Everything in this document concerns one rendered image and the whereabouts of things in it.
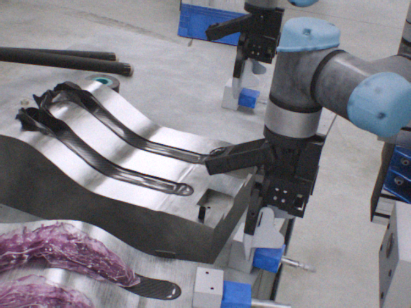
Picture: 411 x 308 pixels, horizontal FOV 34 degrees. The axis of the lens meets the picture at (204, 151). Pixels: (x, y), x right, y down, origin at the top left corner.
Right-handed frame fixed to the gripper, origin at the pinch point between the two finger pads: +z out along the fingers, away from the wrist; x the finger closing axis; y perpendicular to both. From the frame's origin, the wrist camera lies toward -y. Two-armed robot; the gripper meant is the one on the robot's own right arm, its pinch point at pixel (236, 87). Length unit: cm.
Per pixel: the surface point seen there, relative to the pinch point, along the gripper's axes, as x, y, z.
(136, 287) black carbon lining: -74, 4, -1
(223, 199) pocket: -52, 9, -3
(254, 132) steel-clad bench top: -11.1, 7.3, 4.6
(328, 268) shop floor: 57, 34, 85
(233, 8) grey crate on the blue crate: 255, -53, 61
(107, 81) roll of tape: -10.3, -27.3, 1.3
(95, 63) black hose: -5.4, -32.5, -0.1
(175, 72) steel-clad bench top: 10.7, -17.8, 4.6
